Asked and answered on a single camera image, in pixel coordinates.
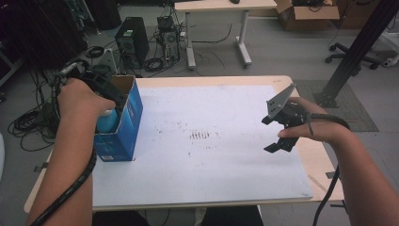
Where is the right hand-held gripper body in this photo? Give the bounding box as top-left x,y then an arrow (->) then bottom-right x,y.
266,83 -> 310,130

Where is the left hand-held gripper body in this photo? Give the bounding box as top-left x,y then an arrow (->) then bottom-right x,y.
79,71 -> 128,116

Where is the blue bottle with white cap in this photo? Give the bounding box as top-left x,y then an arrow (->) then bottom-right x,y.
96,108 -> 120,134

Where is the blue cardboard box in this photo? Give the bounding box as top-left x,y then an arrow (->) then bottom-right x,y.
93,74 -> 144,163

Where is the person's left hand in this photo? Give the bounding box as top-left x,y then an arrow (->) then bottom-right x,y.
57,78 -> 117,124

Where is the person's right hand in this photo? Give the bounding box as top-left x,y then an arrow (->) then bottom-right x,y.
277,96 -> 350,145

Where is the white floor device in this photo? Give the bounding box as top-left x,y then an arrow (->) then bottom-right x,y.
93,47 -> 120,77

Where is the clear tape strip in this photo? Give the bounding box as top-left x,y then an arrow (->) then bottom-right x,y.
307,173 -> 328,193

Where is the black computer tower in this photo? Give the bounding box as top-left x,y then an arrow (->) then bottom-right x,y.
114,16 -> 151,71

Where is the grey floor mat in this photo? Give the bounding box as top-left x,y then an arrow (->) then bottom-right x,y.
295,79 -> 380,133

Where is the grey open computer case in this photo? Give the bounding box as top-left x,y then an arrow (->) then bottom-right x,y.
156,15 -> 182,64

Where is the black office chair base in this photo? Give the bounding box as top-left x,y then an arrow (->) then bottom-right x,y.
325,41 -> 382,76

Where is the white table mat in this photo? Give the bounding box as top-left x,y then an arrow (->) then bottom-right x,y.
91,84 -> 314,209

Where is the dark curtain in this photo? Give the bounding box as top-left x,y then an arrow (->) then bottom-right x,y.
0,0 -> 89,83

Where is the person's right leg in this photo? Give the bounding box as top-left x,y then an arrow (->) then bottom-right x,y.
200,205 -> 265,226

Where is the brown cardboard box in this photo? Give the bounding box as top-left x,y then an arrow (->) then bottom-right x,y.
274,0 -> 341,32

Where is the white desk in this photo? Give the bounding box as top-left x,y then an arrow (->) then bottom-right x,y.
173,0 -> 279,71

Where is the small black cable coil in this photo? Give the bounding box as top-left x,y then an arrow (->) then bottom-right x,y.
85,45 -> 105,59

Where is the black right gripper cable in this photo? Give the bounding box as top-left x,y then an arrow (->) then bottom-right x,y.
305,112 -> 351,226

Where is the bundle of black floor cables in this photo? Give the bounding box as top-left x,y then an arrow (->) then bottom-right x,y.
8,69 -> 64,153

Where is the black metal post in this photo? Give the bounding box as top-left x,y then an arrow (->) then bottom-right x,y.
313,0 -> 399,109

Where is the black corrugated left gripper cable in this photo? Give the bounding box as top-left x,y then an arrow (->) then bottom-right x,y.
30,60 -> 99,226

